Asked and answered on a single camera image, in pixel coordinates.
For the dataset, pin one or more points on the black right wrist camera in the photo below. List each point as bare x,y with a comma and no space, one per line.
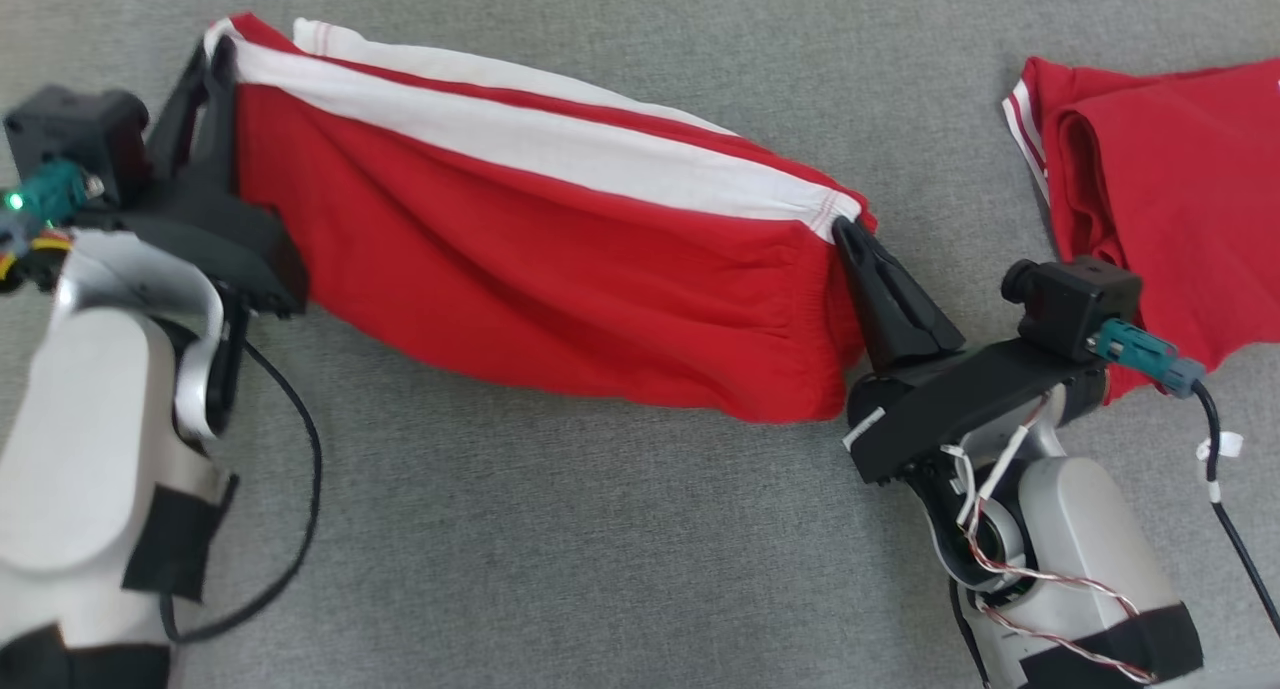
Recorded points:
1075,304

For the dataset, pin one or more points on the red t-shirt striped white trim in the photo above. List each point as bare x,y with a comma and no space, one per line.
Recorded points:
1180,169

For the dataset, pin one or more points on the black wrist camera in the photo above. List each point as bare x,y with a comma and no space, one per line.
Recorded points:
1075,304
80,129

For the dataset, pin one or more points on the teal camera connector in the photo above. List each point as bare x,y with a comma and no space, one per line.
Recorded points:
50,191
1140,354

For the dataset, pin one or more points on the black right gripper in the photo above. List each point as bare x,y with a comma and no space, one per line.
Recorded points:
950,399

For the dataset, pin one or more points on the red shorts white waistband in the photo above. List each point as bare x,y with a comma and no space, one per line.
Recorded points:
550,269

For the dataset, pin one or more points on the teal left camera connector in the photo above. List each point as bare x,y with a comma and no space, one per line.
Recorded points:
50,191

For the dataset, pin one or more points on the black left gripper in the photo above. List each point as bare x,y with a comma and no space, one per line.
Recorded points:
230,249

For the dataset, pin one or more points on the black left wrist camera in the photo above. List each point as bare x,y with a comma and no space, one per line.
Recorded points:
80,129

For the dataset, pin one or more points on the teal right camera connector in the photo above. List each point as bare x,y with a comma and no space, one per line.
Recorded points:
1140,354

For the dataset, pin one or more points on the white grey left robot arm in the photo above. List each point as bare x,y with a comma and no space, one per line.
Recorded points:
90,419

